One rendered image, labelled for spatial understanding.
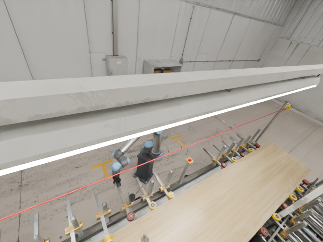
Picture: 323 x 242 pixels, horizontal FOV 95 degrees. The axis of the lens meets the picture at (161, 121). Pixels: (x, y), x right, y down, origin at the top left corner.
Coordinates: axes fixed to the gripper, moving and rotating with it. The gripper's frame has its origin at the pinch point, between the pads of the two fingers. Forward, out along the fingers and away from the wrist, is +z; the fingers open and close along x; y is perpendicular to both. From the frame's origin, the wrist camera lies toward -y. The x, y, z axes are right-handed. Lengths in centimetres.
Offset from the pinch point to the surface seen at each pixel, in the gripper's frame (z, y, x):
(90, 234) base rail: 13, -32, 39
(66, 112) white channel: -159, -65, 30
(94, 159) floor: 83, 115, 9
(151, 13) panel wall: -165, 240, -155
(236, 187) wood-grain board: -7, -76, -135
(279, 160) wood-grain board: -7, -82, -254
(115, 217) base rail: 12.5, -28.9, 11.7
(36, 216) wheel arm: -14, -5, 74
